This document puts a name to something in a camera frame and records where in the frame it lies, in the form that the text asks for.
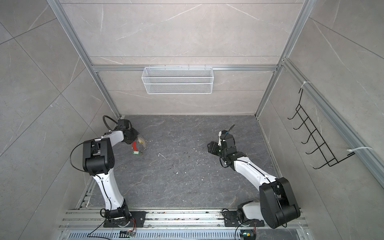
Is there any white wire mesh basket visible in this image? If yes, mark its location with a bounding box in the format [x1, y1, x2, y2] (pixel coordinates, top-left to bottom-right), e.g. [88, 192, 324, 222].
[142, 67, 214, 95]

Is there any metal keyring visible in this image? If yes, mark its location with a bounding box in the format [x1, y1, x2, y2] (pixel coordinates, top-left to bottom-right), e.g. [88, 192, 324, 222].
[135, 136, 148, 152]

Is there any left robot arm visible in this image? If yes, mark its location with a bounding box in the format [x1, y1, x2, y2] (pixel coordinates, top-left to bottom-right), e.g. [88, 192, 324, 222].
[70, 115, 139, 223]

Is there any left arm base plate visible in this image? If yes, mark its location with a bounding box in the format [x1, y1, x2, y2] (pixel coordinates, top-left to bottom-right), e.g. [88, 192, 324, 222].
[103, 211, 147, 228]

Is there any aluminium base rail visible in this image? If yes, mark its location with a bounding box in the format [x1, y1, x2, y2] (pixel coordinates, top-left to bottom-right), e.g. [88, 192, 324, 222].
[58, 208, 310, 232]

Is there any slotted cable duct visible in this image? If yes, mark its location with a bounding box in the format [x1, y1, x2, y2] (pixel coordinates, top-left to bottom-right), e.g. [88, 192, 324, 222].
[63, 229, 240, 240]

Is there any black wire hook rack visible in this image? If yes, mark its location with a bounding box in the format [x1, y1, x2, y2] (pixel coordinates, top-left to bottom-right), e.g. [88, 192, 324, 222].
[287, 89, 355, 170]

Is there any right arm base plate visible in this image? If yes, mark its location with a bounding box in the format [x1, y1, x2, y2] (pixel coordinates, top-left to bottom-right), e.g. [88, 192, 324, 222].
[221, 209, 265, 227]

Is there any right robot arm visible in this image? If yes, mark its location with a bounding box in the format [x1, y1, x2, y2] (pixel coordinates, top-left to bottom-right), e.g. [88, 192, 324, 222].
[207, 130, 301, 229]

